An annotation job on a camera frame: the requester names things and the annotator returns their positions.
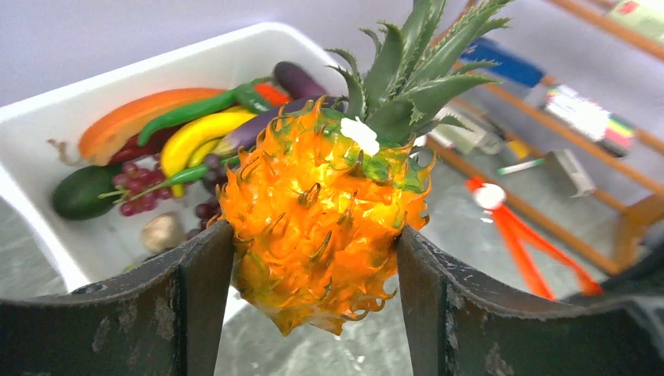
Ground coloured marker set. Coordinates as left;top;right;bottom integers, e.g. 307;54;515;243
542;85;635;158

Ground toy pineapple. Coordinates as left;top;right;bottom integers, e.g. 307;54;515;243
216;1;508;335

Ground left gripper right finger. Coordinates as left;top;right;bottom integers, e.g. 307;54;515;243
397;228;663;375

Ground white marker pen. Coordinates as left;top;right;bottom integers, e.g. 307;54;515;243
496;158;544;175

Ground toy green avocado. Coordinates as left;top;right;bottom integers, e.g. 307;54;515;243
50;164;121;221

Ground toy yellow banana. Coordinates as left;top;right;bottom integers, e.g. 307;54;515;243
148;110;257;197

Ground toy orange papaya slice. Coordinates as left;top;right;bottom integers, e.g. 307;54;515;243
78;88;224;166

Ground toy green chili pepper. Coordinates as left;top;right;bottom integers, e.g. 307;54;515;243
137;77;270;146

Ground toy purple eggplant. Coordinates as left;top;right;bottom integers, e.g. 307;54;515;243
211;96;320;159

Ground white plastic bin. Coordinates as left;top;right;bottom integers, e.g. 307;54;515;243
1;22;345;291

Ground blue stapler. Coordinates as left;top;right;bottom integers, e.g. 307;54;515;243
460;37;545;88

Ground white red box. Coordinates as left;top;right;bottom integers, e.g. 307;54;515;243
607;0;663;43

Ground wooden shelf rack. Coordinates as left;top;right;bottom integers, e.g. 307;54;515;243
425;0;664;276

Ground small white box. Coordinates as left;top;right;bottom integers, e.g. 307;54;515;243
430;107;504;155

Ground toy dark grapes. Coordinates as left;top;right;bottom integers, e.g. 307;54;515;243
98;153;227;238

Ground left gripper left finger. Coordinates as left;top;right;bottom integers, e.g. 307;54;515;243
1;222;233;375

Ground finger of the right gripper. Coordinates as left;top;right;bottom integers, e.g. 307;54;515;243
562;238;663;306

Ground clear zip top bag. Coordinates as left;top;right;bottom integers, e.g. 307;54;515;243
428;163;615;301

